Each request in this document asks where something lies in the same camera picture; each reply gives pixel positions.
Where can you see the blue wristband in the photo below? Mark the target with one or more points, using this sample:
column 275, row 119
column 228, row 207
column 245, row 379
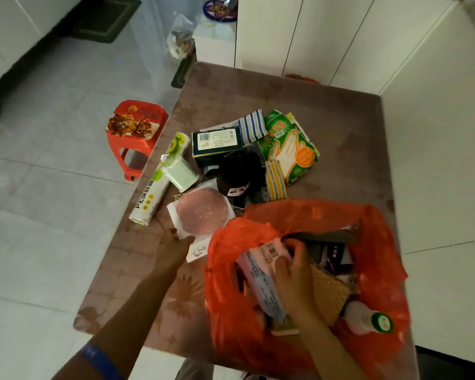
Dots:
column 100, row 362

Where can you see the yellow striped packet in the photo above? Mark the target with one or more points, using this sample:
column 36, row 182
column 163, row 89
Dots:
column 275, row 182

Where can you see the tan woven pad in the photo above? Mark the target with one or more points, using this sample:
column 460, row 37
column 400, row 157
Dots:
column 330, row 294

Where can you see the pink white barcode packet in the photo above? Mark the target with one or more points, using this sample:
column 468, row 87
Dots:
column 261, row 277

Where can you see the small dark floor mat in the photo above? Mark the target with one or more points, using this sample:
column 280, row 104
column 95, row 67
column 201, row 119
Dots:
column 183, row 71

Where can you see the person's left hand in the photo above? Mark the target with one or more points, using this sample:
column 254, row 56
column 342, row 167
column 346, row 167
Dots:
column 178, row 249

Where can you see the person's left fingers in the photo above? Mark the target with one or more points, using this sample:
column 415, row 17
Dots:
column 185, row 243

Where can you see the white green cling film roll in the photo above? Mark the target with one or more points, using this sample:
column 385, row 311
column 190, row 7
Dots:
column 154, row 189

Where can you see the white low stand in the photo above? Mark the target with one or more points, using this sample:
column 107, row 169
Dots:
column 215, row 43

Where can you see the plate of food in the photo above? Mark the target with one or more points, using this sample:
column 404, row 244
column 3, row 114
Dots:
column 130, row 125

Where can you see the red plastic stool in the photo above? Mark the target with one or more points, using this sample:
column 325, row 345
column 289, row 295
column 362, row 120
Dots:
column 300, row 78
column 136, row 148

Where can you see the black bag roll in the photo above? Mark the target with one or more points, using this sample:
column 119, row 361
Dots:
column 239, row 174

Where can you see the small white card packet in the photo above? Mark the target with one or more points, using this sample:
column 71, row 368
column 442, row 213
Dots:
column 197, row 250

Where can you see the black box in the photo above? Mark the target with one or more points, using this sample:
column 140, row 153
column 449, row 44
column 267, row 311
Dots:
column 334, row 255

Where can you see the person's right hand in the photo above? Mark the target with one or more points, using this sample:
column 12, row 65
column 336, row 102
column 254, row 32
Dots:
column 296, row 284

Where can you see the brown floral tablecloth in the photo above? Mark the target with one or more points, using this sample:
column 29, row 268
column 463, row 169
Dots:
column 332, row 126

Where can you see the clear plastic bag with contents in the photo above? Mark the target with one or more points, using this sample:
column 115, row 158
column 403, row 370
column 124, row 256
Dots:
column 180, row 37

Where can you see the person's left forearm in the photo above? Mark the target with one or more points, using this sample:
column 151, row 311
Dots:
column 134, row 312

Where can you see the dark green door mat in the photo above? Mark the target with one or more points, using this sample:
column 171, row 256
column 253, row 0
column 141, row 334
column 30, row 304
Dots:
column 104, row 17

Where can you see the white cabinet with doors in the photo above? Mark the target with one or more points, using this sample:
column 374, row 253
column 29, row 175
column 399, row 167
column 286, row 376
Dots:
column 332, row 35

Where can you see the purple patterned plate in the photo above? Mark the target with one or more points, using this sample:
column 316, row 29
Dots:
column 219, row 9

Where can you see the white bottle with green cap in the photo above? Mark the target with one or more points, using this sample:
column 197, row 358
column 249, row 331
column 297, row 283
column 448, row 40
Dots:
column 366, row 318

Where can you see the person's right forearm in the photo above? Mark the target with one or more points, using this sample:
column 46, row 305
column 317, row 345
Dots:
column 328, row 352

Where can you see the dark green box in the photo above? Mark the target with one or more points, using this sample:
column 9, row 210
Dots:
column 217, row 145

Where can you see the pink round pad packet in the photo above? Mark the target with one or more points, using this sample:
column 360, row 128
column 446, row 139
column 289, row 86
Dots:
column 201, row 211

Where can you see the green glove packet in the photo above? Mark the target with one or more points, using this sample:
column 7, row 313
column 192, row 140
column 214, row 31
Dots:
column 291, row 152

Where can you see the blue white striped cloth pack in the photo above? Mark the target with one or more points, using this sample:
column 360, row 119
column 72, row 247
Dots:
column 249, row 126

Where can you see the orange plastic bag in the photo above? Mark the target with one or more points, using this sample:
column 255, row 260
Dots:
column 237, row 324

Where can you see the person's right thumb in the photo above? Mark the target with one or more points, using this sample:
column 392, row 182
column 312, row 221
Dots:
column 281, row 269

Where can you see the white floor cabinet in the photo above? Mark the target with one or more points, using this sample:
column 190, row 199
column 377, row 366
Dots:
column 11, row 31

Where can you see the clear cotton swab container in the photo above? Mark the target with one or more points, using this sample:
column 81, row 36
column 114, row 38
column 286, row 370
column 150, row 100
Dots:
column 180, row 172

